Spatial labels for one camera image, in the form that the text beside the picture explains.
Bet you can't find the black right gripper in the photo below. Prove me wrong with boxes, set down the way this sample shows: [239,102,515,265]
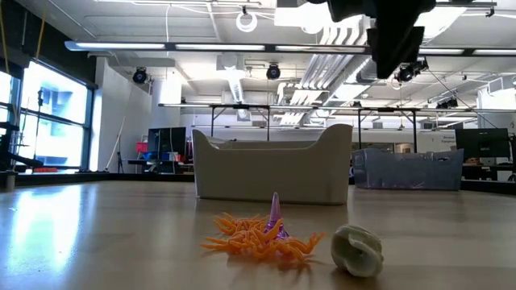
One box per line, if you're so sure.
[327,0,436,80]

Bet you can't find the dark translucent plastic bin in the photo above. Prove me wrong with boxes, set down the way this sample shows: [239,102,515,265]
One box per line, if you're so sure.
[351,147,464,191]

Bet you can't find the white plastic bin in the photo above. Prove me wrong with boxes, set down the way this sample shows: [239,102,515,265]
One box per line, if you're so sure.
[192,123,354,205]

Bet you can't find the purple translucent plastic cone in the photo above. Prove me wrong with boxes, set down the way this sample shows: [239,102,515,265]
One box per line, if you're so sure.
[264,192,289,239]

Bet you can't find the orange plastic spider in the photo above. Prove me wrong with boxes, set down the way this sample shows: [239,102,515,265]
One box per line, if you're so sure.
[289,231,326,255]
[200,231,307,263]
[212,212,245,238]
[237,214,270,235]

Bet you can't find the black ceiling spotlights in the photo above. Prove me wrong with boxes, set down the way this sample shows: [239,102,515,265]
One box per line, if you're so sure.
[393,59,430,84]
[435,97,460,110]

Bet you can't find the black computer monitor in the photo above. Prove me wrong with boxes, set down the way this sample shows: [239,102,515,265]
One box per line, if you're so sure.
[148,126,189,163]
[455,128,511,160]

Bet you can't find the dark background desk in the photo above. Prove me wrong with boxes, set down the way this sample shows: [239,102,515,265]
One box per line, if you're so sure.
[462,163,516,182]

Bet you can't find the black overhead crossbar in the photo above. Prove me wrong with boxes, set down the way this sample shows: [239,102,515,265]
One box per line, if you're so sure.
[64,39,516,57]

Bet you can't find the small pale plastic skull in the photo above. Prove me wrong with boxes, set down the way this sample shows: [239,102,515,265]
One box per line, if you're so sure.
[330,224,385,279]

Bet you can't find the white leaning pole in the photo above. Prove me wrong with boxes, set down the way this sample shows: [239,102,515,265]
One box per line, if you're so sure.
[105,116,127,170]

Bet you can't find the black chair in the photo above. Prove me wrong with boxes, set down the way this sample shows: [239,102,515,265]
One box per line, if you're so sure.
[0,120,44,173]

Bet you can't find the black frame background table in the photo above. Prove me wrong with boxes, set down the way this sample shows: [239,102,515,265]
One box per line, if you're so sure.
[356,106,421,155]
[208,103,272,142]

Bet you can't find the white cable ring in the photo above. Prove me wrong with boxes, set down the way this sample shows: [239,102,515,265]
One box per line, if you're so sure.
[235,10,259,34]

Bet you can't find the black aluminium table frame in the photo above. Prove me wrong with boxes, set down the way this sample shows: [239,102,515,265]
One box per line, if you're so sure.
[0,171,516,194]

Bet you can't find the yellow hanging strap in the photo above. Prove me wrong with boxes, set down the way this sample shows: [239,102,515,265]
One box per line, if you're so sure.
[35,14,46,60]

